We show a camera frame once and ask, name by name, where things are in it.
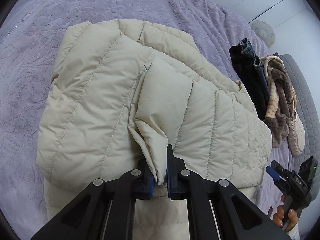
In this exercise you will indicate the folded dark blue jeans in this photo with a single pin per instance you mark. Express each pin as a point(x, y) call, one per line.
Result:
point(249, 69)

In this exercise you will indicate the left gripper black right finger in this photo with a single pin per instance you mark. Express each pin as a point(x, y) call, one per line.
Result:
point(217, 209)

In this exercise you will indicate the cream knitted pillow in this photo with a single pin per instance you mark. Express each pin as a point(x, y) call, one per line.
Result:
point(296, 137)

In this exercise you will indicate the round floral cushion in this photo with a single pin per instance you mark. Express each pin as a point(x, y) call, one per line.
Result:
point(264, 31)

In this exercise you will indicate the cream quilted puffer jacket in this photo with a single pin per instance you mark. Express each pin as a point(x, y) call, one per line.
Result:
point(123, 90)

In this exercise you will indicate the person's right hand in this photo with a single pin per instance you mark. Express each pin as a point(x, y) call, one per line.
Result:
point(279, 216)

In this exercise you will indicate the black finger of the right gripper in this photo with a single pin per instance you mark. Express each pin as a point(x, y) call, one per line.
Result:
point(277, 167)
point(275, 176)

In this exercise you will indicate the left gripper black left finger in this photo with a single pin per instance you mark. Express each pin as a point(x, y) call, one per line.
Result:
point(104, 209)

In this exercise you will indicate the brown and cream fleece garment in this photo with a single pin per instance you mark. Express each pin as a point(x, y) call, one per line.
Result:
point(281, 108)

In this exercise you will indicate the grey quilted headboard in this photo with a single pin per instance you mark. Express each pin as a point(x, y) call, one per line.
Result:
point(306, 110)

